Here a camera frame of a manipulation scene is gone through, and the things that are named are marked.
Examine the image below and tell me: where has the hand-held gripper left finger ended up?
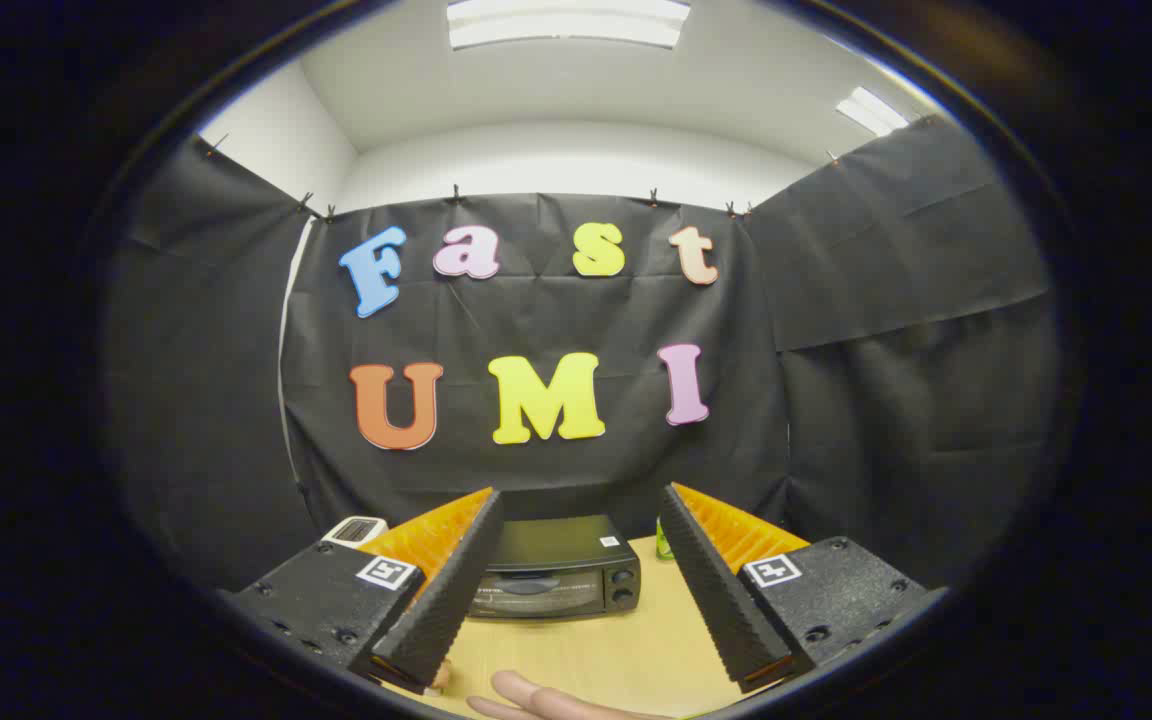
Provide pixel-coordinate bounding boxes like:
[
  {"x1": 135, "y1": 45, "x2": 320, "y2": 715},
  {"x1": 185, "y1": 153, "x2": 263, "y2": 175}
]
[{"x1": 226, "y1": 487, "x2": 505, "y2": 696}]

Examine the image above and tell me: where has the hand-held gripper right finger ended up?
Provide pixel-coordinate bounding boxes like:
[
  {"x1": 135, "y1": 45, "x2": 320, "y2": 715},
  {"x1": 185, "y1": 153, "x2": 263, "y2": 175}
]
[{"x1": 658, "y1": 483, "x2": 947, "y2": 694}]

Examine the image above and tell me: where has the black toaster oven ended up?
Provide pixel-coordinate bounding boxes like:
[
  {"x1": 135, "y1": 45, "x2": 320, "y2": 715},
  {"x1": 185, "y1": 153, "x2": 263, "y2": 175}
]
[{"x1": 469, "y1": 515, "x2": 642, "y2": 621}]

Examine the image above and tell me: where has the white toaster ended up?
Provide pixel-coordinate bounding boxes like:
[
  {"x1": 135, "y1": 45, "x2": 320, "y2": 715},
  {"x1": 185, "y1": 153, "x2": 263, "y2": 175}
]
[{"x1": 321, "y1": 516, "x2": 389, "y2": 549}]

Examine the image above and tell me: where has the black backdrop cloth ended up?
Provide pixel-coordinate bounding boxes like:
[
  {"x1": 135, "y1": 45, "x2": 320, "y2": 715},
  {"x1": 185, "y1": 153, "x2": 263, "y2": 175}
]
[{"x1": 101, "y1": 115, "x2": 1062, "y2": 591}]

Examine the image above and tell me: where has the ceiling light panel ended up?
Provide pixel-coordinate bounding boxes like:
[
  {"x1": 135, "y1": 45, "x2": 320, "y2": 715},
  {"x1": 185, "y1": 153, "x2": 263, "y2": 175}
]
[
  {"x1": 834, "y1": 86, "x2": 909, "y2": 138},
  {"x1": 446, "y1": 0, "x2": 692, "y2": 51}
]

